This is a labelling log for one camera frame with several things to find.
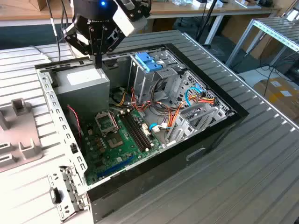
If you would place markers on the black tripod stand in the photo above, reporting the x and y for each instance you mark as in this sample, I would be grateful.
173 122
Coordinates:
207 46

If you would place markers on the green motherboard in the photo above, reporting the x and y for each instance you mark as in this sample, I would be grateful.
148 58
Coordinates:
130 151

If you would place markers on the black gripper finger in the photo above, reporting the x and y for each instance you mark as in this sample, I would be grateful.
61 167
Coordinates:
100 42
92 42

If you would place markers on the metal optical drive cage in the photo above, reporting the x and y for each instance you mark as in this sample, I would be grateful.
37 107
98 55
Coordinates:
142 84

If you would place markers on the cardboard box with labels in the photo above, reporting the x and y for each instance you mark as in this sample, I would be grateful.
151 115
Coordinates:
280 93

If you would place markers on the aluminium slat shelf frame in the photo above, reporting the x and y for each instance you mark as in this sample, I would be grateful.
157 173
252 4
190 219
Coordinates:
275 30

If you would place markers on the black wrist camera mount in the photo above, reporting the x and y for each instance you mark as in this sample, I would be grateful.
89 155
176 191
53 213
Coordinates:
140 9

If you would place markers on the open black PC case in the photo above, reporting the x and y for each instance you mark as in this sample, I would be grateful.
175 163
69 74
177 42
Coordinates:
163 179

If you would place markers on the black RAM slot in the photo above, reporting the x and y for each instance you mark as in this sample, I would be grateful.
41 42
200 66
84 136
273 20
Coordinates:
137 130
134 130
131 130

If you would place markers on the wooden desk white legs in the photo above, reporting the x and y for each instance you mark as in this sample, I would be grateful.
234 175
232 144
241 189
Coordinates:
177 11

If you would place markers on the grey metal disk bay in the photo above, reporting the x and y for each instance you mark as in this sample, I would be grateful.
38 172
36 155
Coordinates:
183 130

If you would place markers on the blue expansion slot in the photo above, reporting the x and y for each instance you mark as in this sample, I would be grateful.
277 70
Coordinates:
115 167

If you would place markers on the grey parts rack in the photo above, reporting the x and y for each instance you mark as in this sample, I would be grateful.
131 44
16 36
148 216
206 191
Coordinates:
21 130

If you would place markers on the white board connector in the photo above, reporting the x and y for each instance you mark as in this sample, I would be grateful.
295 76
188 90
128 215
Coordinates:
145 130

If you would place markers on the blue drive cage latch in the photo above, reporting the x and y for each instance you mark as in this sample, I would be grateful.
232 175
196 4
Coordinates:
144 60

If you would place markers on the small brown cardboard box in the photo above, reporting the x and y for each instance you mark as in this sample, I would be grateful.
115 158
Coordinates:
42 4

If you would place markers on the CPU socket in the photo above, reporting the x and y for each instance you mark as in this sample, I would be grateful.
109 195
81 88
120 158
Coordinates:
115 141

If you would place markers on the grey power supply unit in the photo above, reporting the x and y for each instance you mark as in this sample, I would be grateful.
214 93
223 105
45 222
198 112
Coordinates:
81 98

